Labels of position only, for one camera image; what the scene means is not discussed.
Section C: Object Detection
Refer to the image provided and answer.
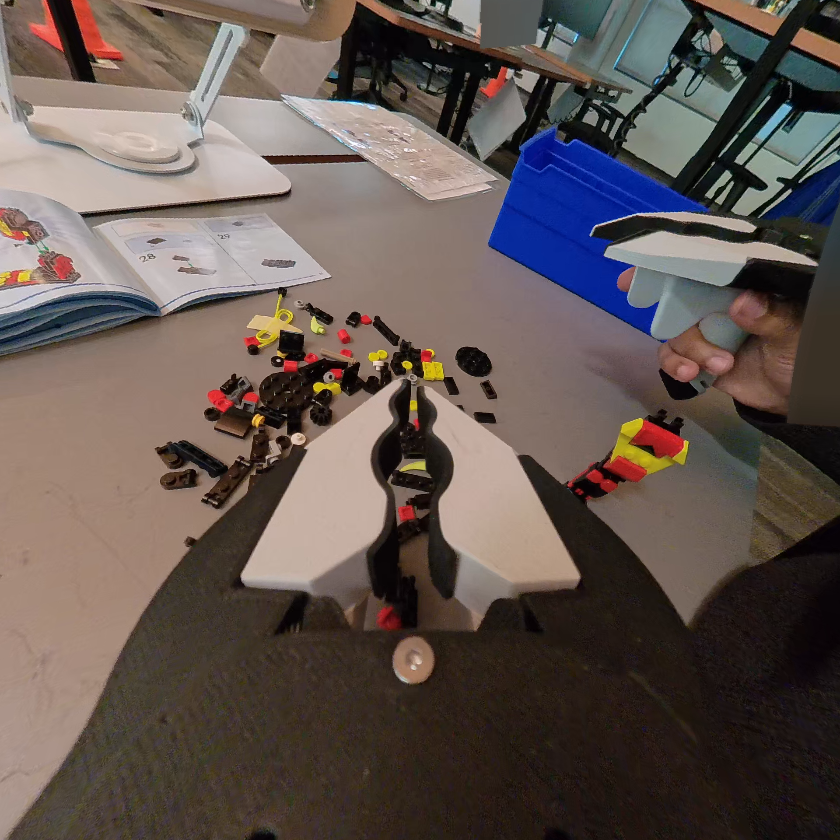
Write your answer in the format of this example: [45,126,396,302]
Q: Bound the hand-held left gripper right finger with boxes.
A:
[420,387,581,630]

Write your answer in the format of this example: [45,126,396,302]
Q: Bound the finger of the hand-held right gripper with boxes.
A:
[591,211,762,242]
[604,231,818,290]

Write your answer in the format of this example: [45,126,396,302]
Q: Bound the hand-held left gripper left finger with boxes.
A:
[241,379,403,630]

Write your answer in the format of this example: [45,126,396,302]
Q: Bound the pile of lego pieces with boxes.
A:
[155,285,500,631]

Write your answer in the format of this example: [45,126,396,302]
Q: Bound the red yellow lego snake model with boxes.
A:
[566,410,690,503]

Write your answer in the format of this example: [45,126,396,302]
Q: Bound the person's right forearm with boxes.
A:
[735,397,840,460]

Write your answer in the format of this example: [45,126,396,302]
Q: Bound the person's right hand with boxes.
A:
[617,266,805,416]

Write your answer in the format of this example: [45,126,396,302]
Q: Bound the blue cloth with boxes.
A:
[755,161,840,221]

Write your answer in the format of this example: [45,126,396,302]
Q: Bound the blue plastic bin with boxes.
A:
[489,128,710,336]

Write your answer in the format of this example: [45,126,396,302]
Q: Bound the black framed wooden desk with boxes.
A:
[341,0,631,145]
[682,0,840,198]

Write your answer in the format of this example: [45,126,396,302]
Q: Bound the white hanging paper sheet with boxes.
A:
[469,79,527,161]

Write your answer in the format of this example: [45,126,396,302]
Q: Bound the open instruction booklet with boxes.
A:
[0,189,331,357]

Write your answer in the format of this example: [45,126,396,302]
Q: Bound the clear plastic bags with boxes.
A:
[282,95,497,201]

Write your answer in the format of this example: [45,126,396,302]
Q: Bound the white stand base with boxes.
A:
[0,0,358,214]

